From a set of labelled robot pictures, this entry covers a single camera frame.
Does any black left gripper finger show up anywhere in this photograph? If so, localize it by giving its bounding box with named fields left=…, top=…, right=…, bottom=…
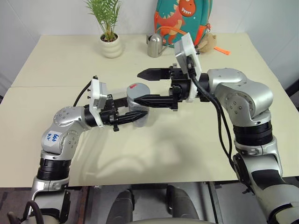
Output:
left=114, top=96, right=129, bottom=109
left=116, top=110, right=149, bottom=126

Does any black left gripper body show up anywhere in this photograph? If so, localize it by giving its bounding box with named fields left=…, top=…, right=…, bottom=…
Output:
left=99, top=94, right=120, bottom=133

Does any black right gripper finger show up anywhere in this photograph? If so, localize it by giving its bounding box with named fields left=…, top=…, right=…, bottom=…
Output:
left=133, top=93, right=175, bottom=109
left=137, top=67, right=172, bottom=82

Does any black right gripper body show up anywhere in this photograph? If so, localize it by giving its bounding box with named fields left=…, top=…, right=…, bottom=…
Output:
left=168, top=66, right=192, bottom=112

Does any grey taped jar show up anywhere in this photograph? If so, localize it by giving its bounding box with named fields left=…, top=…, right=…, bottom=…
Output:
left=127, top=98, right=150, bottom=128

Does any grey lid with red mark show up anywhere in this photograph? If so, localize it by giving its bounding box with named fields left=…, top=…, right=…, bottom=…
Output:
left=126, top=82, right=151, bottom=101

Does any silver metal watering can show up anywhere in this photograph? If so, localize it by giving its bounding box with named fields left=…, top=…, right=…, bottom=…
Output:
left=146, top=33, right=175, bottom=58

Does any beige plush toy pendant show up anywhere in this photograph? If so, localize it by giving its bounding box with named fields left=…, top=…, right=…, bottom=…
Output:
left=197, top=33, right=218, bottom=55

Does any green plant in white pot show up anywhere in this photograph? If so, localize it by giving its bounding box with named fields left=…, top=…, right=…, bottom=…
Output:
left=85, top=0, right=123, bottom=59

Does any teal dinosaur backpack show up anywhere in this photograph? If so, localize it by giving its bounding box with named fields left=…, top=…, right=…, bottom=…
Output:
left=153, top=0, right=214, bottom=49

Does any white sticker with blue writing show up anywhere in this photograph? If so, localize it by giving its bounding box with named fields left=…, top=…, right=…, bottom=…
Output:
left=44, top=131, right=64, bottom=147

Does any dark rounded shape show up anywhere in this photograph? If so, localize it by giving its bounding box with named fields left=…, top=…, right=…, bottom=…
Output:
left=166, top=185, right=200, bottom=221
left=108, top=189, right=135, bottom=223

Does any black furniture piece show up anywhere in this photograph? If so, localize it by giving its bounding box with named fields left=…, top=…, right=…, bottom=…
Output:
left=283, top=78, right=299, bottom=99

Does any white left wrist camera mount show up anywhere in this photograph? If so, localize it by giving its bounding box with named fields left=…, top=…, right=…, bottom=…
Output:
left=89, top=78, right=109, bottom=128

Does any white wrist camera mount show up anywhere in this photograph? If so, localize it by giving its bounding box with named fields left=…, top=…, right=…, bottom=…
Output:
left=89, top=78, right=109, bottom=128
left=174, top=32, right=203, bottom=104

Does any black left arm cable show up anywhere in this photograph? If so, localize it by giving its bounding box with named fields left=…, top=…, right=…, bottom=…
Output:
left=72, top=80, right=94, bottom=108

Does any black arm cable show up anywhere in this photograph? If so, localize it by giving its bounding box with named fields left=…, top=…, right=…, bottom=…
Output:
left=72, top=80, right=94, bottom=108
left=186, top=57, right=256, bottom=196

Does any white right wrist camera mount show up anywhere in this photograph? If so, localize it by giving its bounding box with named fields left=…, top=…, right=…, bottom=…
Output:
left=174, top=32, right=203, bottom=104

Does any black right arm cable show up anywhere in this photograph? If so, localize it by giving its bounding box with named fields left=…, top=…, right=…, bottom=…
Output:
left=186, top=57, right=256, bottom=196

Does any orange strap tag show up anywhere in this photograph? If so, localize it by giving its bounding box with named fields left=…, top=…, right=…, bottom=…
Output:
left=213, top=46, right=232, bottom=56

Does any grey table frame bar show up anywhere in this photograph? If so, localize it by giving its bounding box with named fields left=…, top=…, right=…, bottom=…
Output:
left=198, top=181, right=221, bottom=224

